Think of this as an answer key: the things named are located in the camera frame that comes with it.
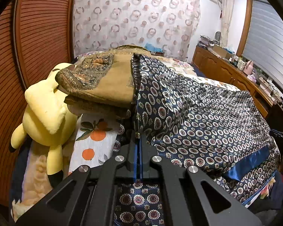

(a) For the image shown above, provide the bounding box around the wooden window frame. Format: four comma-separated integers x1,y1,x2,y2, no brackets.
236,0,283,104

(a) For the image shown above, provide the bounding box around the yellow plush toy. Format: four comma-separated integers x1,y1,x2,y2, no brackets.
9,62,78,186

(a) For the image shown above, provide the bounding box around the peach floral quilt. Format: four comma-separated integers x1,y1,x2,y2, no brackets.
11,146,71,222

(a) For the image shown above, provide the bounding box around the beige tied curtain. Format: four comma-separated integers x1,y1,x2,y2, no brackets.
220,0,234,49

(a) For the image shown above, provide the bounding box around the brown patterned folded garment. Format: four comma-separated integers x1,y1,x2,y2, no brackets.
55,45,154,119

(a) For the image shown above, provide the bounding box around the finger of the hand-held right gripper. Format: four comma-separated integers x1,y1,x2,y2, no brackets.
270,129,283,151

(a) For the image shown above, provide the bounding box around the row of small bottles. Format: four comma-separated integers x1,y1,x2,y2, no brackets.
230,54,245,70

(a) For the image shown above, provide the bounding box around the pile of folded clothes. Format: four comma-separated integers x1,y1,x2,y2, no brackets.
198,35,218,49

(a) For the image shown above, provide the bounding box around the pink thermos jug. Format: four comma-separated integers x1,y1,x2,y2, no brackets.
244,60,254,74

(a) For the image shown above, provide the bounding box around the sheer circle-print curtain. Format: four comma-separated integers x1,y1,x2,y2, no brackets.
73,0,201,59

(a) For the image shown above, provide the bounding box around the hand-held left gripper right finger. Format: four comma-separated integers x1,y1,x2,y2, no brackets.
140,142,262,226

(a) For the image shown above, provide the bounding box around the navy patterned satin garment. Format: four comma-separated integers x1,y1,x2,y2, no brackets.
113,53,281,226

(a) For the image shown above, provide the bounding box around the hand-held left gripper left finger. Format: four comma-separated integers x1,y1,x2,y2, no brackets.
15,142,140,226

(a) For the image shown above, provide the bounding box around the wooden sideboard cabinet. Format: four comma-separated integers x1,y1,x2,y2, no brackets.
193,45,283,123

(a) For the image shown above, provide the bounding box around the open cardboard box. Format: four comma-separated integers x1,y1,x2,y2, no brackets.
209,44,233,59

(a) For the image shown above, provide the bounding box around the grey window blind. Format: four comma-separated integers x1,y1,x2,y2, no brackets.
242,0,283,99

